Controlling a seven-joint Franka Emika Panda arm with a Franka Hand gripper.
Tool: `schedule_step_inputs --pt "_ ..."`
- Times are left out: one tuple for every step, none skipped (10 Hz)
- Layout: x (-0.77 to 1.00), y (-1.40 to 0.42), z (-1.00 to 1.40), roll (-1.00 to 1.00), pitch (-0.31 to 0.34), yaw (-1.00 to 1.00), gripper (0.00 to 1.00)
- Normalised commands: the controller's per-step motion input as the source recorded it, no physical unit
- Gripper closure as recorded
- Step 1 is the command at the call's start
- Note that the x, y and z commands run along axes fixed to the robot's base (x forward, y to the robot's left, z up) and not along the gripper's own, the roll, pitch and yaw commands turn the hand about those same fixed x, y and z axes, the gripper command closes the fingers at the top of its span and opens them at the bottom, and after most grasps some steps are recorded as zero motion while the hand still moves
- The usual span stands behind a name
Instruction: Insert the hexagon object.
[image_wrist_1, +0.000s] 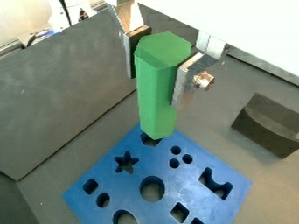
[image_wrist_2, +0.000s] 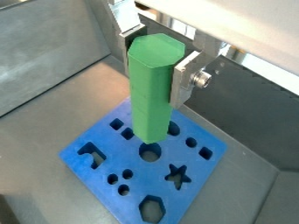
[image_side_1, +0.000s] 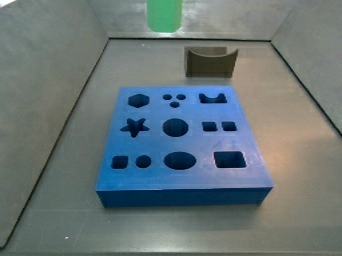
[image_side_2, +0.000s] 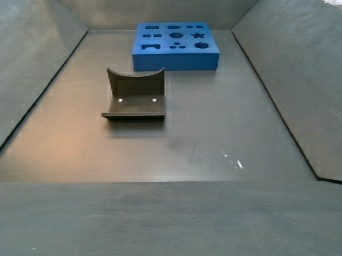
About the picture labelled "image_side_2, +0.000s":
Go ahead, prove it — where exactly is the black curved holder stand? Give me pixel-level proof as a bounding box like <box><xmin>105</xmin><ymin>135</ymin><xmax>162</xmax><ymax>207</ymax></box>
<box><xmin>101</xmin><ymin>69</ymin><xmax>165</xmax><ymax>120</ymax></box>

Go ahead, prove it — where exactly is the blue shape sorter block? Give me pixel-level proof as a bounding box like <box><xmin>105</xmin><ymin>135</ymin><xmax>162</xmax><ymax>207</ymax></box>
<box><xmin>132</xmin><ymin>22</ymin><xmax>220</xmax><ymax>71</ymax></box>

